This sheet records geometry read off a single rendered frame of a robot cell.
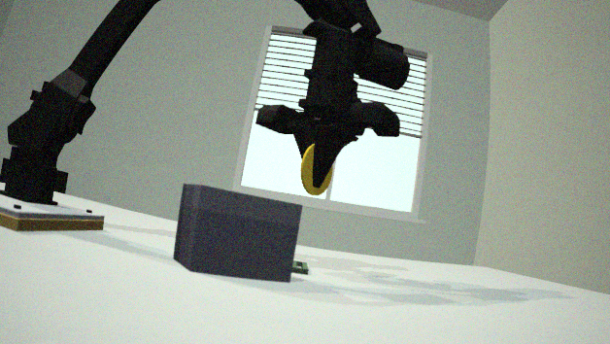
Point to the gold coin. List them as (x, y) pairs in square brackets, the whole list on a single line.
[(306, 172)]

